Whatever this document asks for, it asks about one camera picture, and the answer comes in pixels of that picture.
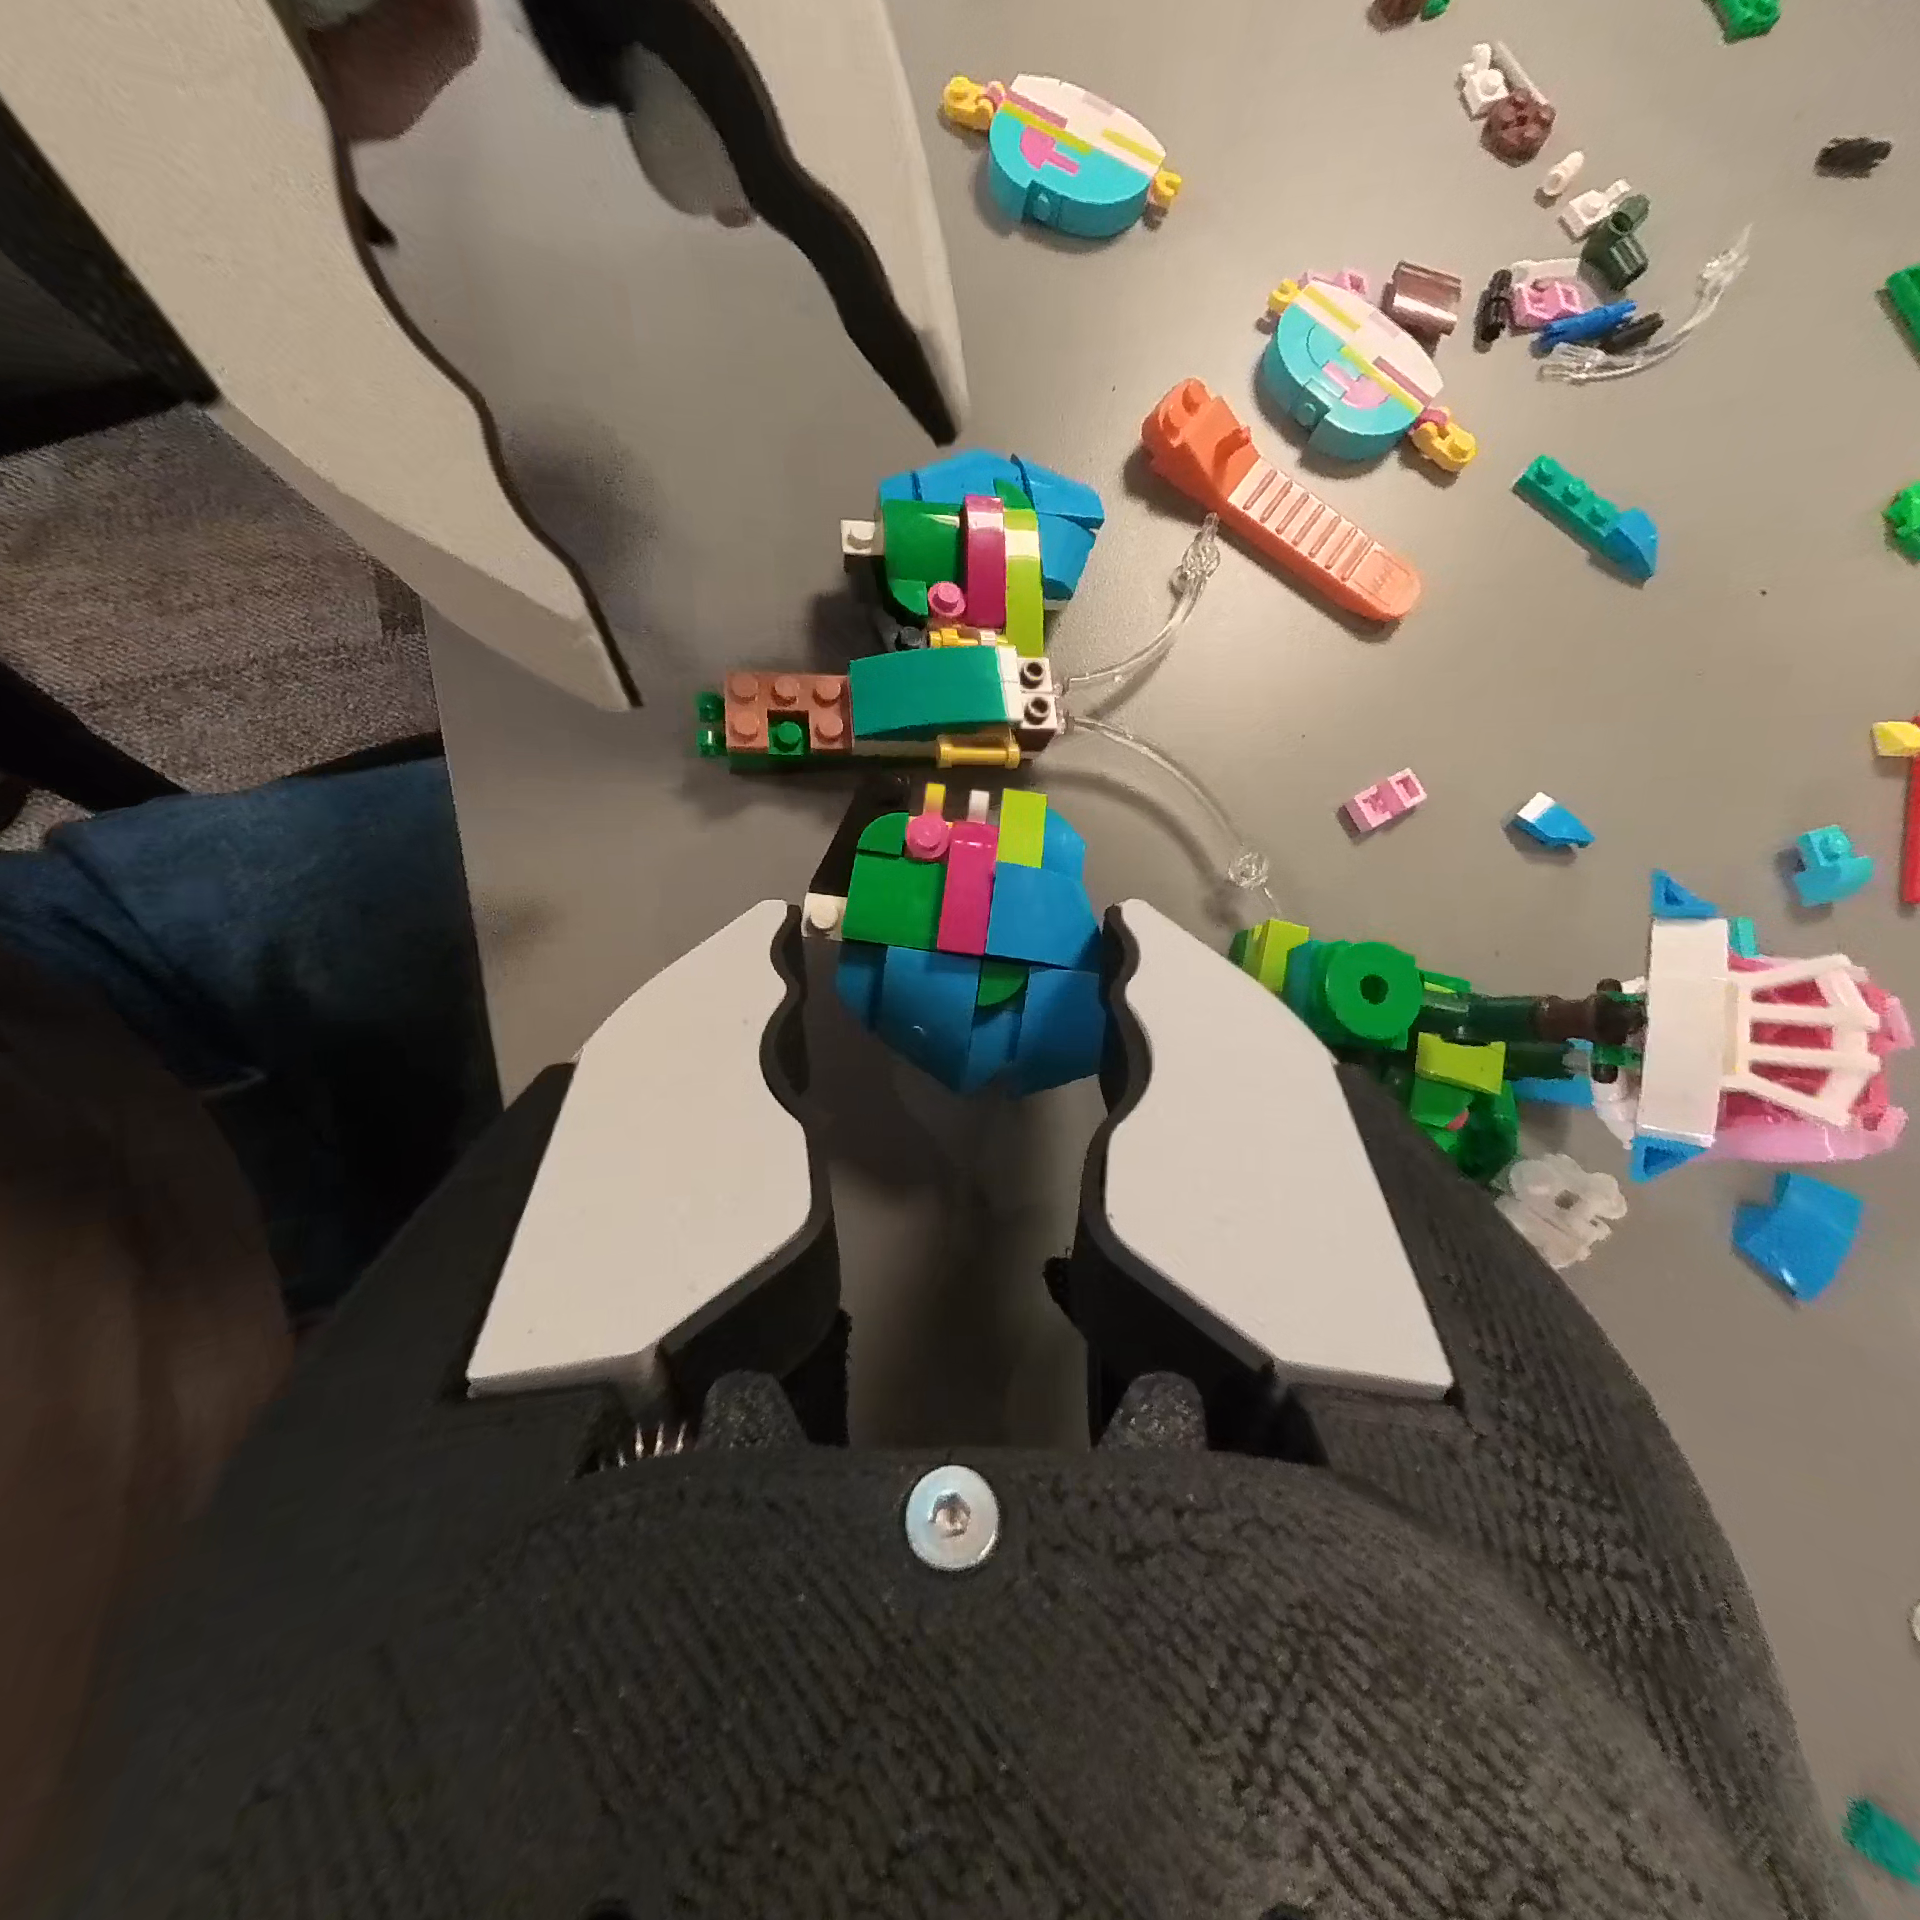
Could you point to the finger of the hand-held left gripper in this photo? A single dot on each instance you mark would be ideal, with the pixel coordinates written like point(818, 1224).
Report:
point(855, 150)
point(224, 224)

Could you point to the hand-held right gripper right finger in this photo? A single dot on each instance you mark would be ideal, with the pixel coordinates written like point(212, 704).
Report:
point(1260, 1185)

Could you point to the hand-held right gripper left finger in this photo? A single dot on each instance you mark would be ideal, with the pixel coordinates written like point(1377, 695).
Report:
point(645, 1201)

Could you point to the blue lego butterfly wing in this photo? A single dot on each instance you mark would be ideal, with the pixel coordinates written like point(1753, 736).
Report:
point(960, 1004)
point(1036, 511)

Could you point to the lego butterfly body with antennae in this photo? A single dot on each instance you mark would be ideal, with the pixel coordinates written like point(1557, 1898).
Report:
point(914, 697)

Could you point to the turquoise lego wing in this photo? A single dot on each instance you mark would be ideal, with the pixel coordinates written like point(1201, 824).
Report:
point(1341, 369)
point(1073, 158)

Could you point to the lego flower on green base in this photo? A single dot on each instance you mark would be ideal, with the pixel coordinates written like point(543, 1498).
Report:
point(1371, 991)

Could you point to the transparent lego flower piece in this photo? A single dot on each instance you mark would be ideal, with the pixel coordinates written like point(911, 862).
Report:
point(1569, 1208)

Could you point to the pink lego brick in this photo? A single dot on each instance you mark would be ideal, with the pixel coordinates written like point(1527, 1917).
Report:
point(1383, 802)

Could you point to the blue and white lego slope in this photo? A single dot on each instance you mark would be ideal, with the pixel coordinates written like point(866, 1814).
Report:
point(1553, 829)

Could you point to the orange lego brick separator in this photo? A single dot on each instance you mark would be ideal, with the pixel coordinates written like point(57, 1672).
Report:
point(1289, 511)

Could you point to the green and brown lego piece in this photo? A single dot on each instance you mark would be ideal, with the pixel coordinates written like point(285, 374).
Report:
point(1411, 10)

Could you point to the brown metallic lego piece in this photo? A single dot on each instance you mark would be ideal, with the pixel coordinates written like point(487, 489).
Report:
point(1423, 297)

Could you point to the small white lego piece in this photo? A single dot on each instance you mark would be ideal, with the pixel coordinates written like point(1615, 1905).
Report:
point(1593, 210)
point(1562, 176)
point(1483, 76)

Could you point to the turquoise lego brick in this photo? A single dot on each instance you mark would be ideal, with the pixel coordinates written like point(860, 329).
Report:
point(1827, 868)

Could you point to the black lego piece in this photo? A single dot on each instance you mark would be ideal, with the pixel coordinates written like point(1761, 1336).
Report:
point(1495, 308)
point(1853, 153)

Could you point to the brown round lego piece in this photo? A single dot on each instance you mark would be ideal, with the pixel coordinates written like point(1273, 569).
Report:
point(1519, 124)

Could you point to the pink lego piece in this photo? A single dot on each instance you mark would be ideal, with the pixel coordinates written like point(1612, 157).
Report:
point(1545, 297)

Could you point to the teal and blue lego piece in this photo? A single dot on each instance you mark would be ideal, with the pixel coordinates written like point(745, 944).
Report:
point(1588, 518)

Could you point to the blue lego bar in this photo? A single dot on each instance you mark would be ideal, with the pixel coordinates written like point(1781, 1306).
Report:
point(1583, 325)

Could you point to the yellow and red lego piece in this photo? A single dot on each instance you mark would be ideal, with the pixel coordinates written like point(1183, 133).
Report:
point(1909, 810)

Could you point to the dark green lego piece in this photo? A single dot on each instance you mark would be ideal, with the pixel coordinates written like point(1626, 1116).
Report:
point(1617, 240)

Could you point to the transparent lego antenna pieces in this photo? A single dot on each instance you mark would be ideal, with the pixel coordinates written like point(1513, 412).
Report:
point(1651, 352)

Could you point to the person's blue jeans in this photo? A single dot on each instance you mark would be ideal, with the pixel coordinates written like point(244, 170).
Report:
point(269, 932)

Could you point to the person in dark clothes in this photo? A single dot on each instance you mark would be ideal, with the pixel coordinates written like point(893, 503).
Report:
point(105, 1425)

